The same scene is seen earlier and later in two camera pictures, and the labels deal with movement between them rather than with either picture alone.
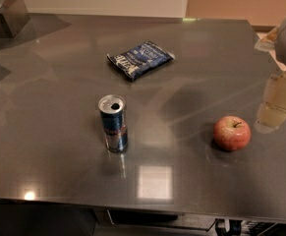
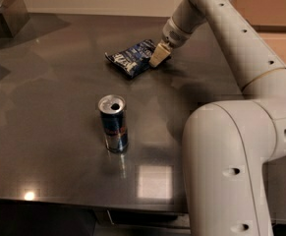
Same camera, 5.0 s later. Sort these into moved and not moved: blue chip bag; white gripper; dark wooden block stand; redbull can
Moved: white gripper
Not moved: dark wooden block stand; blue chip bag; redbull can
